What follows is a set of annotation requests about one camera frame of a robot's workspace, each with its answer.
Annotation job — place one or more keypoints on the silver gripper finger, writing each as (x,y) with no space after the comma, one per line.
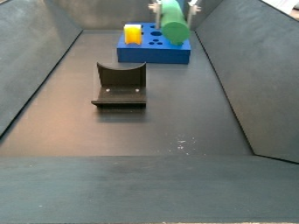
(194,9)
(156,7)

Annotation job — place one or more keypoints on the green cylinder peg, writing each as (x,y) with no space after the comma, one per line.
(174,25)

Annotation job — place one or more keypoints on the black curved cradle fixture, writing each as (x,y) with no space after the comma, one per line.
(122,86)

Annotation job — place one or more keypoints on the yellow notched block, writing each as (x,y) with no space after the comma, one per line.
(133,34)

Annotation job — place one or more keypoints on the blue shape-sorter base block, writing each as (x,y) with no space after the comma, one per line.
(156,49)

